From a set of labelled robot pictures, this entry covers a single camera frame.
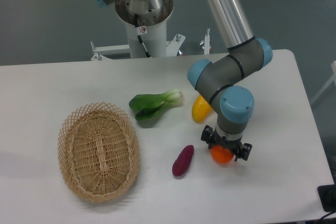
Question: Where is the white frame at right edge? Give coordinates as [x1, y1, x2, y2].
[310, 61, 335, 109]

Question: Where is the orange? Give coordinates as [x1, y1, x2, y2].
[211, 145, 234, 164]

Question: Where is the woven wicker basket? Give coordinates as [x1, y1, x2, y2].
[58, 102, 140, 203]

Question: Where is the purple sweet potato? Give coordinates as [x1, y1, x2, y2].
[172, 145, 194, 177]

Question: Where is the black device at table corner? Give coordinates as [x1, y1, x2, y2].
[317, 185, 335, 212]

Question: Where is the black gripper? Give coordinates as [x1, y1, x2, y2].
[201, 125, 253, 162]

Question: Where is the yellow mango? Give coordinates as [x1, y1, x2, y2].
[192, 95, 213, 123]

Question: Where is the green bok choy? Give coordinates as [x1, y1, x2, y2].
[129, 89, 183, 121]

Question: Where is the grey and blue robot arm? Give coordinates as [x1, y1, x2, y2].
[95, 0, 272, 160]

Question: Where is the black cable on pedestal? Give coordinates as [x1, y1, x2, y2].
[133, 13, 152, 58]

